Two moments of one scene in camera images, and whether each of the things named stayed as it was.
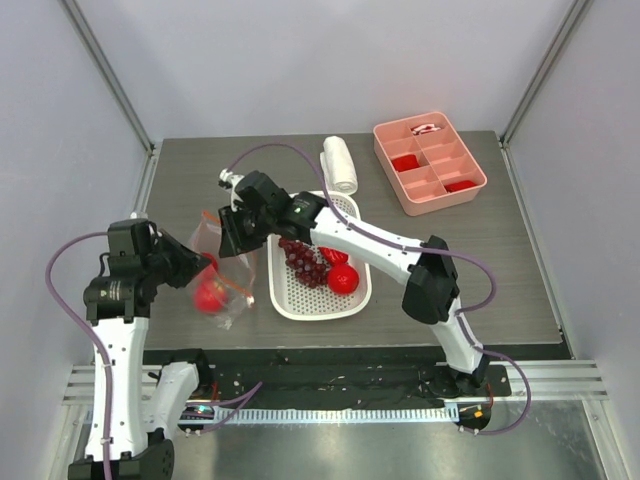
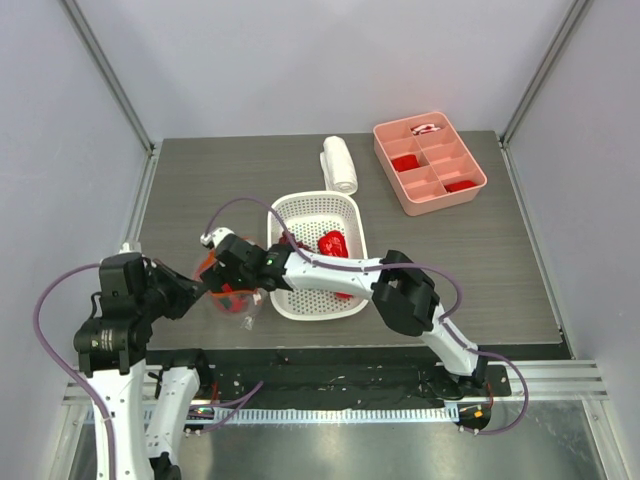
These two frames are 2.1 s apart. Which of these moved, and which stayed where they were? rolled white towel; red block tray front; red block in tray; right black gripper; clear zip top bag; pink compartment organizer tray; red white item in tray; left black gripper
Moved: right black gripper; left black gripper; clear zip top bag
Stayed: red block in tray; red white item in tray; red block tray front; rolled white towel; pink compartment organizer tray
